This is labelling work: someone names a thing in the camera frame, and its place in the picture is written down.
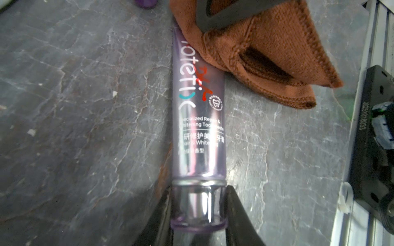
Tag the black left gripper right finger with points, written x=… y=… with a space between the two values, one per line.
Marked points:
x=240 y=231

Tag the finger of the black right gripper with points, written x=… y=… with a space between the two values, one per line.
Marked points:
x=238 y=11

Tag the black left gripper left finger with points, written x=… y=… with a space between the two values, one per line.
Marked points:
x=157 y=231

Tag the silver purple Protetix toothpaste tube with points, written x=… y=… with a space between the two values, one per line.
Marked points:
x=199 y=149

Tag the white R&O purple cap tube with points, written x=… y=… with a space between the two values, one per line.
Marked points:
x=147 y=4

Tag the brown cloth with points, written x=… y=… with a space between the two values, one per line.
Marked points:
x=276 y=53

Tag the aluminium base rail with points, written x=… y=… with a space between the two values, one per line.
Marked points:
x=365 y=208

